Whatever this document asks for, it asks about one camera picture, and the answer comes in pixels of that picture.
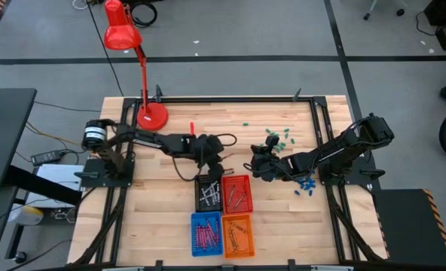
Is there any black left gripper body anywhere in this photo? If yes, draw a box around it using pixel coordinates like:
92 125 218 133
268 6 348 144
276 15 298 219
187 145 224 169

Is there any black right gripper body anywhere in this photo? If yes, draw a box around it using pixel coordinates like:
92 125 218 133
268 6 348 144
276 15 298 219
260 153 292 181

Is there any red slotted plastic basket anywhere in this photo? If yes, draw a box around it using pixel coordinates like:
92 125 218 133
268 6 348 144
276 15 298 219
221 174 254 215

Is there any black slotted plastic basket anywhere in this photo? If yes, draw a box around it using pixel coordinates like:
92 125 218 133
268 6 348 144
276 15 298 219
194 174 224 213

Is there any red desk lamp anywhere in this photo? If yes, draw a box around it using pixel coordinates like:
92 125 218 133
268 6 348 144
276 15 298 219
102 0 170 132

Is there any orange slotted plastic basket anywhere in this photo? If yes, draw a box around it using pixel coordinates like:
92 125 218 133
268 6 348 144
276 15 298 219
221 213 256 260

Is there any blue slotted plastic basket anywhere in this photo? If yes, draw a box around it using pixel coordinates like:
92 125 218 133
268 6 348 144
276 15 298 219
190 211 225 258

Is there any white box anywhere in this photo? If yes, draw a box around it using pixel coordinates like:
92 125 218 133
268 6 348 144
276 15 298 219
26 163 84 209

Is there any black power adapter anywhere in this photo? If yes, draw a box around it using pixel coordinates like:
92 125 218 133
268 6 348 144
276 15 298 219
30 149 66 166

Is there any chair base with castors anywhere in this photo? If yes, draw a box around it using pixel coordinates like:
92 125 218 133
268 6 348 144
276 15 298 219
362 0 405 21

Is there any pale rounded container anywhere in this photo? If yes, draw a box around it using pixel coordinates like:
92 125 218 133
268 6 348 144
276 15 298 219
8 206 44 226

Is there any black desk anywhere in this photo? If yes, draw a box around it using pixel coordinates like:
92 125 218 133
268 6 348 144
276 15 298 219
0 88 38 189

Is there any black aluminium rig frame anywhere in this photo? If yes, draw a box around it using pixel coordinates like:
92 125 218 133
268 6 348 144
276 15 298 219
66 84 388 271

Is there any black lamp cable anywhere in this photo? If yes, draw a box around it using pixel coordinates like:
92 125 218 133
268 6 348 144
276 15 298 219
85 0 125 97

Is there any black cable coil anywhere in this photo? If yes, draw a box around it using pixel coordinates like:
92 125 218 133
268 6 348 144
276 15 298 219
129 0 159 29

